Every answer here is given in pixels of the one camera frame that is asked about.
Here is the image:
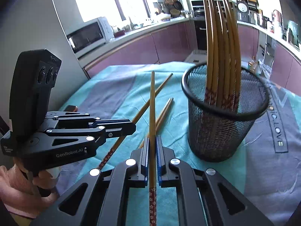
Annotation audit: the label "pink sleeve forearm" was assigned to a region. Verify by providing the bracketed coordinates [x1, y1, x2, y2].
[1, 165, 58, 218]

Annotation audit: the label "purple kitchen cabinets left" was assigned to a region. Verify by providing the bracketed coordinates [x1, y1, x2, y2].
[79, 18, 198, 78]

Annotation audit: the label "purple kitchen cabinets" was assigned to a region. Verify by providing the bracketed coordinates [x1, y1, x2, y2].
[79, 18, 198, 78]
[237, 21, 300, 96]

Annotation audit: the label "purple kitchen cabinets right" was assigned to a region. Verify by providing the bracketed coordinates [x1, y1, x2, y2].
[237, 21, 300, 96]

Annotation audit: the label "left hand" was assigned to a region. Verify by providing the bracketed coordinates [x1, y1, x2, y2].
[13, 157, 61, 190]

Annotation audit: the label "bamboo chopstick on cloth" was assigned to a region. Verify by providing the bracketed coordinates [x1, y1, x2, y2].
[229, 2, 239, 98]
[228, 0, 241, 112]
[98, 73, 173, 170]
[223, 0, 236, 111]

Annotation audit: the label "dark phone on table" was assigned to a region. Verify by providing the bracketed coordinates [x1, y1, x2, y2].
[64, 105, 78, 112]

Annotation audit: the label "black mesh utensil holder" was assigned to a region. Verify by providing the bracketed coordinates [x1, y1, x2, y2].
[181, 63, 269, 162]

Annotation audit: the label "white microwave oven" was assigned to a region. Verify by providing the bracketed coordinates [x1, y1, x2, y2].
[65, 17, 114, 58]

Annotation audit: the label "teal and grey tablecloth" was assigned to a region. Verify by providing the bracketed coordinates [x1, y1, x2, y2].
[55, 61, 301, 226]

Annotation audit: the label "bottles on floor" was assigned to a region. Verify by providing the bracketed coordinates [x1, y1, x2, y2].
[247, 60, 261, 76]

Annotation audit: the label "black built-in oven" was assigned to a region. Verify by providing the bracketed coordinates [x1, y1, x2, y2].
[191, 0, 207, 51]

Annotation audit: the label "teal kettle on counter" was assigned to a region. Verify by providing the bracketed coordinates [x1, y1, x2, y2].
[287, 21, 299, 47]

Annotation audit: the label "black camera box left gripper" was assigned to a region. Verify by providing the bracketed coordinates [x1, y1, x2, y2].
[9, 49, 62, 137]

